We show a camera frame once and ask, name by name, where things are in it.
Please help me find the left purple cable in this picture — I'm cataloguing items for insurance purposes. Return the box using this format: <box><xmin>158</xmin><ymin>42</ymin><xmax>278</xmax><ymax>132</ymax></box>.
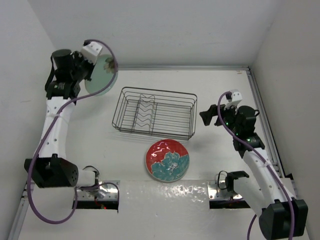
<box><xmin>26</xmin><ymin>38</ymin><xmax>120</xmax><ymax>224</ymax></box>

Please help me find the metal base plate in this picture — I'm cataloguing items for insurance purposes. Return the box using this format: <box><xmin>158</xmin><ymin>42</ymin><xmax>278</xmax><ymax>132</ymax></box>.
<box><xmin>207</xmin><ymin>180</ymin><xmax>243</xmax><ymax>201</ymax></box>
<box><xmin>76</xmin><ymin>181</ymin><xmax>120</xmax><ymax>201</ymax></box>

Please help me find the red teal flower plate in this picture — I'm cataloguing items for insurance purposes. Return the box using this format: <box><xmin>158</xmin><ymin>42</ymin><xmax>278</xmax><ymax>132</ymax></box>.
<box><xmin>145</xmin><ymin>139</ymin><xmax>190</xmax><ymax>183</ymax></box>

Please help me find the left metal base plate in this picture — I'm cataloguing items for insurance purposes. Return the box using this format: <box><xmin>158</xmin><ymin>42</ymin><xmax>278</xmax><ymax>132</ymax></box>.
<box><xmin>76</xmin><ymin>181</ymin><xmax>120</xmax><ymax>201</ymax></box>

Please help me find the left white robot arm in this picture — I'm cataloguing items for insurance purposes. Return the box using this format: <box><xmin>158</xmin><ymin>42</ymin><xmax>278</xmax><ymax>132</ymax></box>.
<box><xmin>24</xmin><ymin>46</ymin><xmax>102</xmax><ymax>188</ymax></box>

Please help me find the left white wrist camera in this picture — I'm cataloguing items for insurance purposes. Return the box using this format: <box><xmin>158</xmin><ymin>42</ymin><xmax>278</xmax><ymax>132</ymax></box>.
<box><xmin>80</xmin><ymin>41</ymin><xmax>103</xmax><ymax>65</ymax></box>

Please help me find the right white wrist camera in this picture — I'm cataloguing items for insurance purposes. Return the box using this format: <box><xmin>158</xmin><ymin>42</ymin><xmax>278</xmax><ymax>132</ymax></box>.
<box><xmin>224</xmin><ymin>89</ymin><xmax>243</xmax><ymax>110</ymax></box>

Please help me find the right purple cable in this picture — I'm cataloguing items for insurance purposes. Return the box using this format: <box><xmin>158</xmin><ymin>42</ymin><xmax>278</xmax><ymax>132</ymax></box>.
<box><xmin>216</xmin><ymin>91</ymin><xmax>294</xmax><ymax>240</ymax></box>

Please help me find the green flower plate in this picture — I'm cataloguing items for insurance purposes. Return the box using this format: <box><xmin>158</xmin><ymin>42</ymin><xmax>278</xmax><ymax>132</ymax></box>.
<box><xmin>84</xmin><ymin>54</ymin><xmax>118</xmax><ymax>96</ymax></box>

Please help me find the purple cable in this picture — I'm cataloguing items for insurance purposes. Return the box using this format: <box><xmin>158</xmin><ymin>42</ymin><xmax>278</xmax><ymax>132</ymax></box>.
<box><xmin>26</xmin><ymin>38</ymin><xmax>120</xmax><ymax>224</ymax></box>
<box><xmin>216</xmin><ymin>91</ymin><xmax>294</xmax><ymax>240</ymax></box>

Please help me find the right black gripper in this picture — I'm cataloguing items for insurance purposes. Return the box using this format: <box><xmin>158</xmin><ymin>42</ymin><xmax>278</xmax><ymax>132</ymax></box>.
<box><xmin>199</xmin><ymin>100</ymin><xmax>241</xmax><ymax>135</ymax></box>

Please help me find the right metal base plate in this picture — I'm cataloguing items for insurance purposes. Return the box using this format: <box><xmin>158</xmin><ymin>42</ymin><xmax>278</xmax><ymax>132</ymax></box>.
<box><xmin>207</xmin><ymin>180</ymin><xmax>243</xmax><ymax>201</ymax></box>

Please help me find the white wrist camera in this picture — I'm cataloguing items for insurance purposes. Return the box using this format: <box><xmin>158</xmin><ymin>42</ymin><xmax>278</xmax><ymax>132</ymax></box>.
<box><xmin>80</xmin><ymin>41</ymin><xmax>103</xmax><ymax>65</ymax></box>
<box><xmin>224</xmin><ymin>89</ymin><xmax>243</xmax><ymax>110</ymax></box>

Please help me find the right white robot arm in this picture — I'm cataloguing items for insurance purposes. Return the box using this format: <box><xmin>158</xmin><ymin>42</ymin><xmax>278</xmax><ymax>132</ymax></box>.
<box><xmin>199</xmin><ymin>104</ymin><xmax>308</xmax><ymax>240</ymax></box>

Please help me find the black wire dish rack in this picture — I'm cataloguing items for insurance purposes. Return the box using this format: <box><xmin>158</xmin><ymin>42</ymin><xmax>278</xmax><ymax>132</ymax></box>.
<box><xmin>112</xmin><ymin>86</ymin><xmax>198</xmax><ymax>141</ymax></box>

